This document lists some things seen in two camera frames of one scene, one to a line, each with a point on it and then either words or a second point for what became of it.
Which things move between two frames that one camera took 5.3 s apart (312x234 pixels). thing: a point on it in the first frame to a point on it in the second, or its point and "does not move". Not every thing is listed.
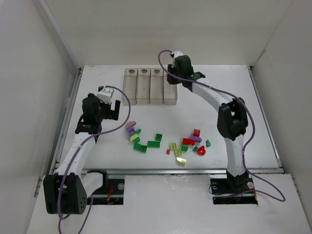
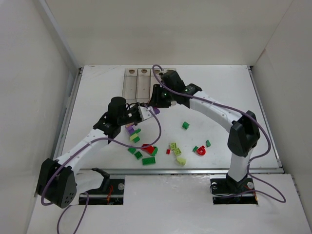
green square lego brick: x=137 y=146 to x=132 y=150
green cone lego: x=208 y=143 does not move
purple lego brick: x=198 y=139 to x=156 y=110
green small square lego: x=158 y=137 to x=185 y=125
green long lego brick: x=153 y=144 to x=148 y=161
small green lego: x=195 y=148 does not move
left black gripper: x=107 y=110 to x=129 y=119
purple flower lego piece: x=129 y=126 does not move
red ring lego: x=201 y=150 does not move
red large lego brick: x=186 y=141 to x=148 y=148
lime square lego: x=178 y=151 does not move
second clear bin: x=143 y=86 does not move
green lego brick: x=143 y=148 to x=138 y=155
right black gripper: x=172 y=76 to x=156 y=98
